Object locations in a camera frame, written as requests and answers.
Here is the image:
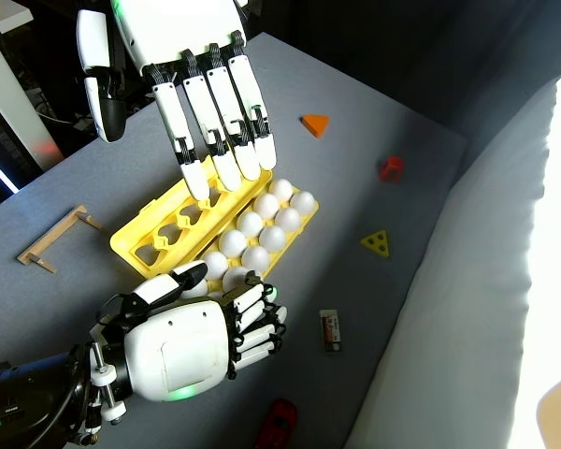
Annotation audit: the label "white desk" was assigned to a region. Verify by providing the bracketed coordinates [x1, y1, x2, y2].
[0, 0, 66, 172]

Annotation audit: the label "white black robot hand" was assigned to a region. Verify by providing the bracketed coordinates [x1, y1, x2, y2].
[93, 260, 291, 403]
[76, 0, 278, 200]

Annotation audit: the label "wooden U-shaped frame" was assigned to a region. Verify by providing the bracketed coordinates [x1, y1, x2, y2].
[17, 204, 105, 275]

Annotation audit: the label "red toy car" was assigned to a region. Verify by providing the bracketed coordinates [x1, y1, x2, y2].
[254, 398, 298, 449]

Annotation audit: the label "small battery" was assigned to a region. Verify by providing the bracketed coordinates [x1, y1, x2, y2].
[318, 308, 343, 355]

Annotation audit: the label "white light strip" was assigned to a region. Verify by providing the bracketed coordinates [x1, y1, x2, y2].
[0, 149, 21, 194]

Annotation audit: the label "yellow three-hole triangle block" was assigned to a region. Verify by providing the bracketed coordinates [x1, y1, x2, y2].
[359, 228, 391, 260]

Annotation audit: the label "white cushion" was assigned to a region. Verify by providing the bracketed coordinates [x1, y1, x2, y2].
[343, 69, 561, 449]

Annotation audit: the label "white toy egg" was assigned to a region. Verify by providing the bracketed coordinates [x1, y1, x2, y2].
[252, 192, 281, 219]
[180, 275, 211, 299]
[290, 190, 318, 216]
[236, 210, 265, 238]
[267, 177, 295, 202]
[222, 266, 258, 295]
[218, 229, 248, 257]
[274, 207, 302, 234]
[200, 251, 230, 280]
[240, 245, 270, 272]
[258, 224, 287, 252]

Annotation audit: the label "yellow egg carton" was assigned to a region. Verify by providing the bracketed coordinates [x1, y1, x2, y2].
[109, 156, 321, 303]

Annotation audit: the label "red cube block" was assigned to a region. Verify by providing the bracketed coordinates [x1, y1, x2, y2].
[378, 155, 407, 182]

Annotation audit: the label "grey table cloth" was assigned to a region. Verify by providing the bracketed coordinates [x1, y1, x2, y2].
[0, 32, 468, 449]

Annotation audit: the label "orange triangle block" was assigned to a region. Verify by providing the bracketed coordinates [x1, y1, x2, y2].
[300, 114, 331, 140]

